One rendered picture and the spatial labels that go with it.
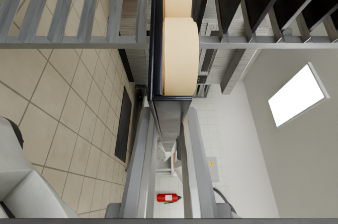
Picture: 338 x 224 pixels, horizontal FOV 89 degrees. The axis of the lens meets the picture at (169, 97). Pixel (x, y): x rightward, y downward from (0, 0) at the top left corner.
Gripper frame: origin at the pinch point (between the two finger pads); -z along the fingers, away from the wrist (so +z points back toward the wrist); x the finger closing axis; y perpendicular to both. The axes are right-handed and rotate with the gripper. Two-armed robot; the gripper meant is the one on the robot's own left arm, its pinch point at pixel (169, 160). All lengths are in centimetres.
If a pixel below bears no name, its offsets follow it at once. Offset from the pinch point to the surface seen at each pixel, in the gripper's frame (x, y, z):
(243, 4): 26, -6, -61
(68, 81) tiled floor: -79, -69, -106
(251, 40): 26, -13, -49
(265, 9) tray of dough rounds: 26, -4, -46
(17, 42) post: -48, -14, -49
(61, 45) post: -35, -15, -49
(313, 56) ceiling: 220, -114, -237
